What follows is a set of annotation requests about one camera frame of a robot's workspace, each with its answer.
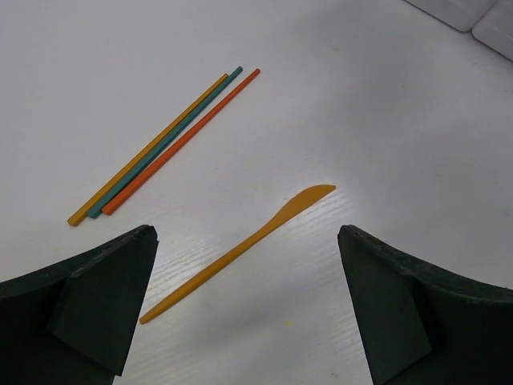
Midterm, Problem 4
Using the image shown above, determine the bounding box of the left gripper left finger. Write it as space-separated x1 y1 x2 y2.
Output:
1 225 159 384

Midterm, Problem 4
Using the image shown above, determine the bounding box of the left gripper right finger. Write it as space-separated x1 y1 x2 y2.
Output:
337 225 512 384

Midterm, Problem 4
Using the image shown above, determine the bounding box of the white divided container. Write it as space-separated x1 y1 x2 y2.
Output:
407 0 512 61

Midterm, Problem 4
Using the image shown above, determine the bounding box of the orange plastic knife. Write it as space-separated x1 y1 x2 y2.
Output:
139 184 336 325

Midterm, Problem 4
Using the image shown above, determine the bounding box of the yellow chopstick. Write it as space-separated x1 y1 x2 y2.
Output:
67 74 228 227

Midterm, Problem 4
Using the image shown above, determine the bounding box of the red chopstick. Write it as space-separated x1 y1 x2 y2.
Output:
102 68 261 215

